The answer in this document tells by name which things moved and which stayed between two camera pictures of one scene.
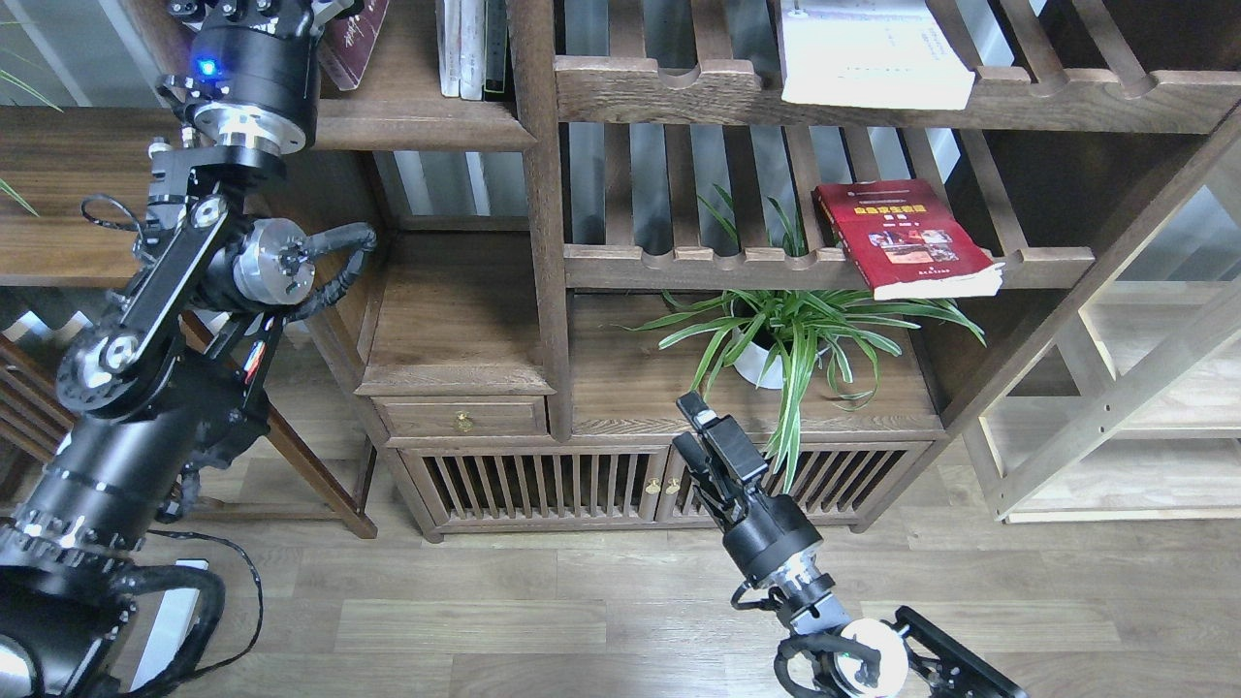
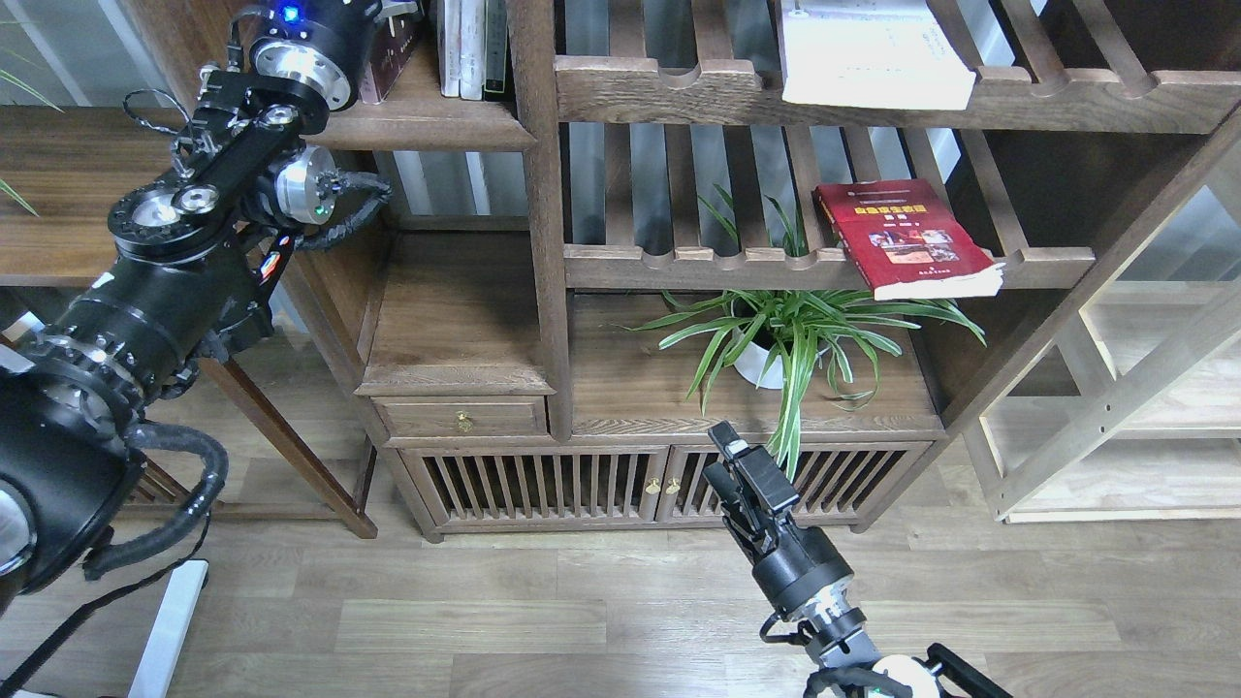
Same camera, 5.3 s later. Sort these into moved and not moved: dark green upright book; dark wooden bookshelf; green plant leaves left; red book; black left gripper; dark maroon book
Moved: black left gripper; dark maroon book
Not moved: green plant leaves left; dark wooden bookshelf; dark green upright book; red book
